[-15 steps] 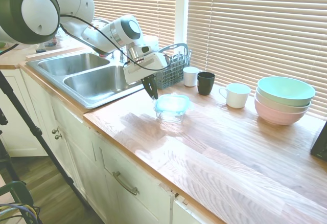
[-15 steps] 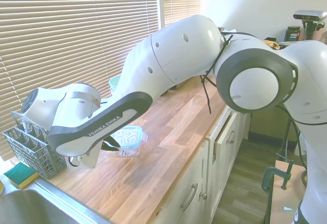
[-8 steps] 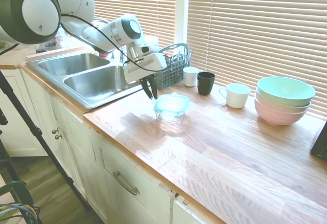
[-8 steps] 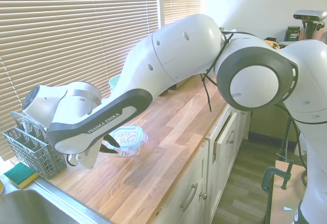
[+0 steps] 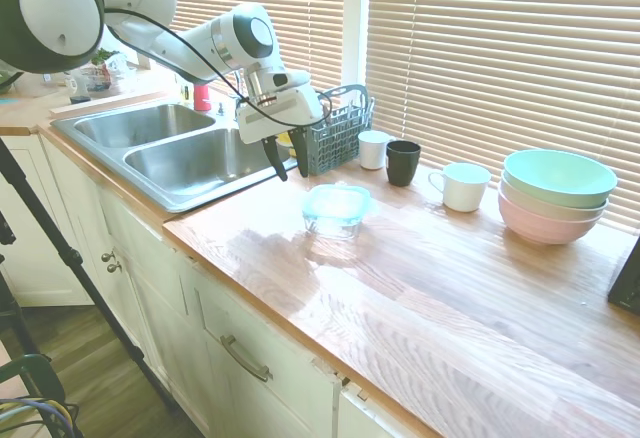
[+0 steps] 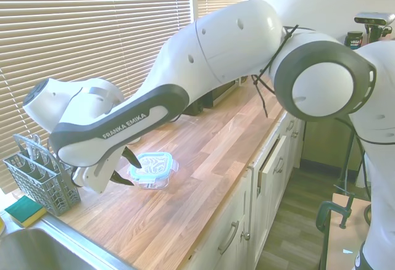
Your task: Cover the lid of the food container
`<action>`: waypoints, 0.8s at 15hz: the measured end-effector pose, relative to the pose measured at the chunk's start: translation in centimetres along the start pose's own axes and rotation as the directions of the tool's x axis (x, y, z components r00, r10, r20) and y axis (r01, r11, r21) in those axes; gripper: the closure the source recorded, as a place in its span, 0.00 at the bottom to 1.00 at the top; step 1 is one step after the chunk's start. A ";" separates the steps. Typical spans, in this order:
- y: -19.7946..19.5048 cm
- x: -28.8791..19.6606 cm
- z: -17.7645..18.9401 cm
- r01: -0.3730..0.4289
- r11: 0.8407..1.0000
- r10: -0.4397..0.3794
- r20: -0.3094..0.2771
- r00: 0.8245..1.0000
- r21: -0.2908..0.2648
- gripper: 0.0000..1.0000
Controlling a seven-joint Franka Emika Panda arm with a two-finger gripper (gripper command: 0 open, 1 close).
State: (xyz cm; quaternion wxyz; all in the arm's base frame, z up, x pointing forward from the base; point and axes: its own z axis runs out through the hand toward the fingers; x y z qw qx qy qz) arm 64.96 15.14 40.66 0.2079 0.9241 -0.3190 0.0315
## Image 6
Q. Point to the pale mounting board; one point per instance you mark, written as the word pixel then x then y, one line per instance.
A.
pixel 348 245

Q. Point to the clear lid with teal seal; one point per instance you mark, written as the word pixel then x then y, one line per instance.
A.
pixel 155 162

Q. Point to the clear glass food container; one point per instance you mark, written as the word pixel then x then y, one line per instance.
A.
pixel 151 185

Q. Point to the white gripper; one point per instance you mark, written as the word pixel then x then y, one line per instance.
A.
pixel 98 177

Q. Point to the white kitchen cabinet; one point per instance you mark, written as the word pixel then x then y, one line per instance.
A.
pixel 268 190

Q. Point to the green metal clamp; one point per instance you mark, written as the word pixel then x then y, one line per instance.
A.
pixel 327 211

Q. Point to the wide wooden window blind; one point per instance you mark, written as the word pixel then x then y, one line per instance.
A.
pixel 92 26

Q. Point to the black screw clamp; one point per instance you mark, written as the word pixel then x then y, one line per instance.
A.
pixel 347 202

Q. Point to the silver camera on stand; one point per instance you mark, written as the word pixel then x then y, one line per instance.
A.
pixel 373 17

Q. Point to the round metal cabinet knob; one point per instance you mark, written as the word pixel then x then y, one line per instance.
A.
pixel 246 235

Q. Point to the stainless steel sink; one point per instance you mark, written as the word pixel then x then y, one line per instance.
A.
pixel 37 251

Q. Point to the grey plastic cutlery basket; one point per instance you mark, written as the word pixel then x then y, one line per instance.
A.
pixel 40 183

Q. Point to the yellow and green sponge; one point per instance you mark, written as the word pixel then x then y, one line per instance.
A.
pixel 24 213

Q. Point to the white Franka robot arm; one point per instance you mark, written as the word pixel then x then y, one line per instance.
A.
pixel 234 45

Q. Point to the stainless toaster oven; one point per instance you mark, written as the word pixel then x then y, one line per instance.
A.
pixel 223 92

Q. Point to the black supplement tub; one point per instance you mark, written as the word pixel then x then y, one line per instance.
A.
pixel 354 40

